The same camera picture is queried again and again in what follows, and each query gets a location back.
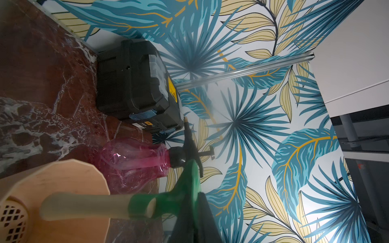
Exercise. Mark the green toy rake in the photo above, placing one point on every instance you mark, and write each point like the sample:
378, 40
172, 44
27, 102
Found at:
63, 205

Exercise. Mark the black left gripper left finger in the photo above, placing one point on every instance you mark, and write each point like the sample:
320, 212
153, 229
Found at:
184, 229

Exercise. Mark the pink spray bottle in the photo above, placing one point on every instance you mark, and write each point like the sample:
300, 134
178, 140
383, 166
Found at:
138, 163

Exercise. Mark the black yellow toolbox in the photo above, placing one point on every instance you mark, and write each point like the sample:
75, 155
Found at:
134, 86

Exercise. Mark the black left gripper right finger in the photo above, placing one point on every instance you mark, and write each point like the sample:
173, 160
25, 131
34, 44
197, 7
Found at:
207, 231

